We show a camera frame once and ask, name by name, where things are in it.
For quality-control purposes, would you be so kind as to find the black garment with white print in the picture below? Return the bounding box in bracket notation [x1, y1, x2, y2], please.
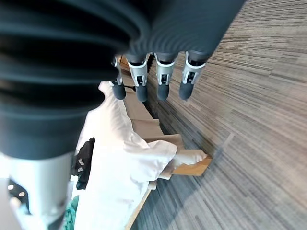
[71, 137, 96, 191]

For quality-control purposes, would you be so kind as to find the green garment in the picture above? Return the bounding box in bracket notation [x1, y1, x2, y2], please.
[65, 195, 80, 230]

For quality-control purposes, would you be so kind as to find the wooden bed frame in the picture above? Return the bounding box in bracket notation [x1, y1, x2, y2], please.
[119, 54, 213, 230]

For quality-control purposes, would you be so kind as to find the white bed sheet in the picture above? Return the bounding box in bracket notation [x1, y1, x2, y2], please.
[69, 80, 210, 230]

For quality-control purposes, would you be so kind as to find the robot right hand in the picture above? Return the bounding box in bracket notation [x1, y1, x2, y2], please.
[0, 0, 247, 230]

